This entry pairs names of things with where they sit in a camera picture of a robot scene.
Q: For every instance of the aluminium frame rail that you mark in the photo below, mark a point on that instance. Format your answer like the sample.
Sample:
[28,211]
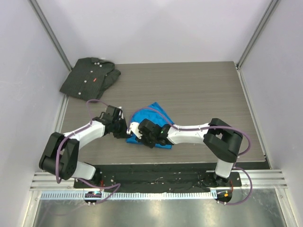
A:
[43,181]

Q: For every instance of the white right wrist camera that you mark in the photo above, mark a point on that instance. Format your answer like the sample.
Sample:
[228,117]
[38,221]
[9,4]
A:
[134,130]

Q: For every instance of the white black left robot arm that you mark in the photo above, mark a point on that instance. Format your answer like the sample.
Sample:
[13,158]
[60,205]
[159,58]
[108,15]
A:
[60,156]

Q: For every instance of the dark striped button shirt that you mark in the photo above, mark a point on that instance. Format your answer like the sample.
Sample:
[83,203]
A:
[90,78]

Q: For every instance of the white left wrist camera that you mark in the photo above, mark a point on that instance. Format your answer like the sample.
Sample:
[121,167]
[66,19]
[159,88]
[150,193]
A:
[121,115]

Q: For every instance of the slotted white cable duct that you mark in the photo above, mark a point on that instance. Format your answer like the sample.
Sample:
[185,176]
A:
[87,195]

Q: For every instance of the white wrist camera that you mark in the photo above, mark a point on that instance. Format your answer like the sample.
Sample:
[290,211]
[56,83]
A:
[134,130]
[121,115]

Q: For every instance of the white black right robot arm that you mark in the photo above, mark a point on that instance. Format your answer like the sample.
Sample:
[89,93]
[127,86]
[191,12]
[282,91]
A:
[223,141]

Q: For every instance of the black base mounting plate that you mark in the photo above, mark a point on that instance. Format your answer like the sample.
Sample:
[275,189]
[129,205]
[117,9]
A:
[161,178]

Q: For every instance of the blue satin napkin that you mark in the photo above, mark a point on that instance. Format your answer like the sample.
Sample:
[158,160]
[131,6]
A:
[153,116]

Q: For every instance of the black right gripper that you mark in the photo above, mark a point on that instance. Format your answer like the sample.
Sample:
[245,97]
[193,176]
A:
[142,140]

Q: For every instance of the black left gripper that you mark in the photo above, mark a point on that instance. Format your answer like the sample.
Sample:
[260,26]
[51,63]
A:
[123,134]

